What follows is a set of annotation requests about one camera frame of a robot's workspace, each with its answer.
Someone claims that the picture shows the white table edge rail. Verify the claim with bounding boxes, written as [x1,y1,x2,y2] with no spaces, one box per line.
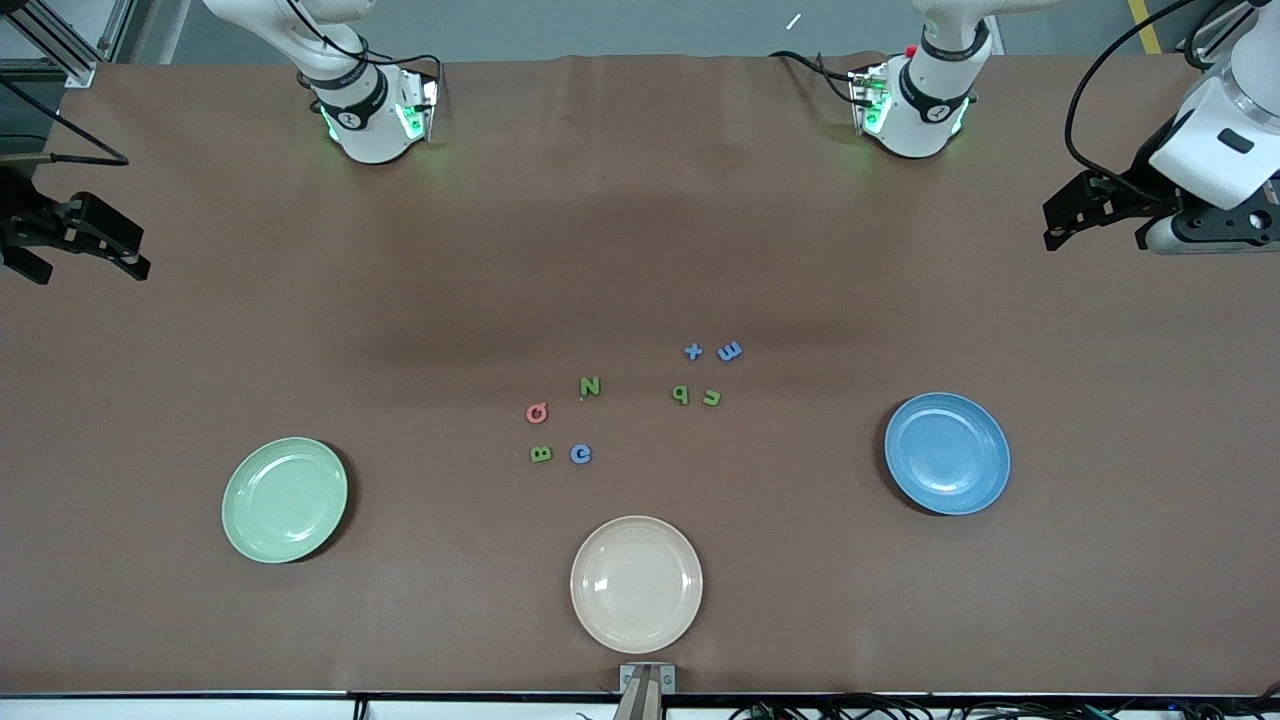
[0,690,1280,720]

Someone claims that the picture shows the yellow floor tape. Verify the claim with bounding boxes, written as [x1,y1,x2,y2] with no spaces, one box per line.
[1128,0,1166,53]

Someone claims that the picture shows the blue plate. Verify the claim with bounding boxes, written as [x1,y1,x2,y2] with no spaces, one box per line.
[884,392,1012,517]

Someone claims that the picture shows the metal connector box green light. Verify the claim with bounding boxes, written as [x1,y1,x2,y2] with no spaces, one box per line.
[398,78,441,141]
[848,65,891,136]

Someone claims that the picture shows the brown table mat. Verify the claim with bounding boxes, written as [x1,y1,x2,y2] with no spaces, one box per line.
[0,50,1280,698]

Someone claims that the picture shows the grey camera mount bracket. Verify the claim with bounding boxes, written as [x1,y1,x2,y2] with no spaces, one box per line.
[618,663,677,720]

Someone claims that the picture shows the black cable bundle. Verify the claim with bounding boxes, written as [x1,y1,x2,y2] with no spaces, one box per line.
[730,693,1280,720]

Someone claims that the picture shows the black base cable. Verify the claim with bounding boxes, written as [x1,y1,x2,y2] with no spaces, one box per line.
[385,55,444,101]
[768,50,863,106]

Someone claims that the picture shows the light green plate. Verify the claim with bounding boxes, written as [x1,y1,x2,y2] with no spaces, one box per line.
[221,436,350,565]

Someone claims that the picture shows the beige plate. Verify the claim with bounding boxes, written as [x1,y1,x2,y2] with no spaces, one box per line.
[570,515,704,655]

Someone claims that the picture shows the aluminium frame profile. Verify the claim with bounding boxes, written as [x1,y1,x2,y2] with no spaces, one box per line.
[0,0,136,89]

